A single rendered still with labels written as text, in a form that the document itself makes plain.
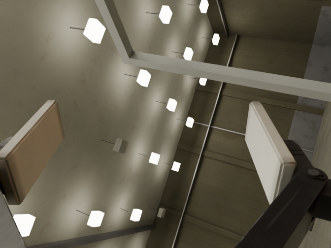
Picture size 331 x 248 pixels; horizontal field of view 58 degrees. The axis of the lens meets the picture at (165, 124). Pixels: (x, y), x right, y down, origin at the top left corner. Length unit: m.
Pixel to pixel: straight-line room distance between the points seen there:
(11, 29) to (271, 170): 7.11
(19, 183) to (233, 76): 3.02
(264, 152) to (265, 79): 2.94
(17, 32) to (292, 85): 5.78
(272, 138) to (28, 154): 0.13
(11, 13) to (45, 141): 7.02
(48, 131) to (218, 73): 3.02
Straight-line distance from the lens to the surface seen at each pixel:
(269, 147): 0.16
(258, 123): 0.18
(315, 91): 3.09
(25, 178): 0.18
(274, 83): 3.09
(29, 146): 0.18
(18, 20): 7.32
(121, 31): 3.44
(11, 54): 7.24
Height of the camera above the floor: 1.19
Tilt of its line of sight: 23 degrees up
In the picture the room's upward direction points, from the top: 75 degrees counter-clockwise
